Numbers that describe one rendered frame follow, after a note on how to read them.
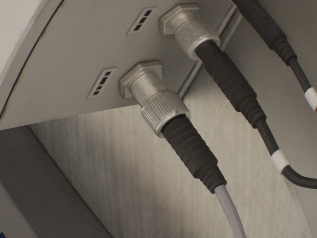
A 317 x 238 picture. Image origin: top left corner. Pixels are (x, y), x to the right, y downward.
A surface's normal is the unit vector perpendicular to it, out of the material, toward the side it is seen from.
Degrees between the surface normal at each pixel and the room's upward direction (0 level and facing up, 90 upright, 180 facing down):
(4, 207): 90
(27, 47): 132
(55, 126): 90
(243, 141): 90
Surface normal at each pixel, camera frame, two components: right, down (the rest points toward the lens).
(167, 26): 0.52, 0.72
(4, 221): -0.74, 0.12
